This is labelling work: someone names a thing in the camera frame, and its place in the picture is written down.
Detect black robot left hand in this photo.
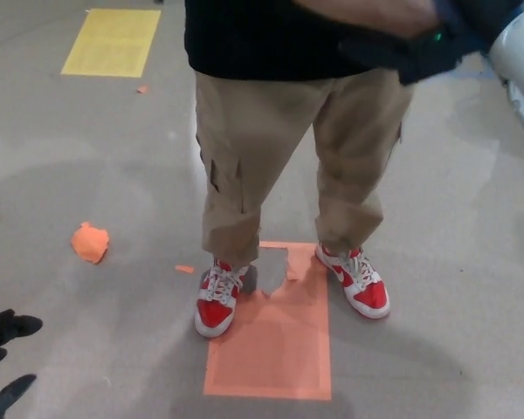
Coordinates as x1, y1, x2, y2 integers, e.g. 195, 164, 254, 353
0, 308, 45, 419

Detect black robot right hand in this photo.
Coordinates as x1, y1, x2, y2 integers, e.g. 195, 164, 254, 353
337, 0, 524, 86

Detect person's bare hand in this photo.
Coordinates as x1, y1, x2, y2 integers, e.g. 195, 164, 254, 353
293, 0, 443, 40

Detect crumpled orange paper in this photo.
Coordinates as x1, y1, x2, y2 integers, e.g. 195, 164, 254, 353
71, 221, 111, 266

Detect black t-shirt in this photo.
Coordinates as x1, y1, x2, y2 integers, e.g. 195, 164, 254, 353
183, 0, 403, 82

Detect khaki cargo trousers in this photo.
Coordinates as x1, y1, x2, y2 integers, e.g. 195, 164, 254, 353
194, 65, 417, 267

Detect red and white sneaker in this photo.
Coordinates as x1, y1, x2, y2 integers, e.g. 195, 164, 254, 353
314, 242, 391, 320
194, 258, 251, 339

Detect yellow floor marking rectangle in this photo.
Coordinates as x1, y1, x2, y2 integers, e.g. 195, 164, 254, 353
59, 8, 162, 79

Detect orange floor marking rectangle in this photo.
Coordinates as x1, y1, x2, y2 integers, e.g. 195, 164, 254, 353
203, 240, 333, 402

